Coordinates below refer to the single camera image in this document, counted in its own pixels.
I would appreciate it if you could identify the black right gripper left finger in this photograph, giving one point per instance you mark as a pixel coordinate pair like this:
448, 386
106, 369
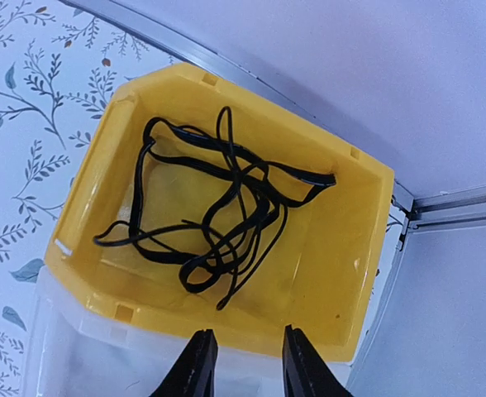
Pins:
193, 372

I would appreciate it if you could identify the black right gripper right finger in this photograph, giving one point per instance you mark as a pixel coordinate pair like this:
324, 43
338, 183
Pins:
304, 372

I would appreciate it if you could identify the white translucent plastic bin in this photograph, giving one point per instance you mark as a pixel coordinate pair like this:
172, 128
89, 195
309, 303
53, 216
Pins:
73, 352

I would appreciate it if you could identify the far yellow plastic bin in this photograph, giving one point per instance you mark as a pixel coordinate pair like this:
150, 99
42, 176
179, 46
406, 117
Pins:
315, 265

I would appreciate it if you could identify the floral patterned table mat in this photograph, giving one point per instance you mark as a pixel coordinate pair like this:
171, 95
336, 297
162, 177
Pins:
59, 67

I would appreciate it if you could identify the right aluminium frame post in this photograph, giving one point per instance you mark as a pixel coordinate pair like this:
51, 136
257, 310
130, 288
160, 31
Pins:
450, 211

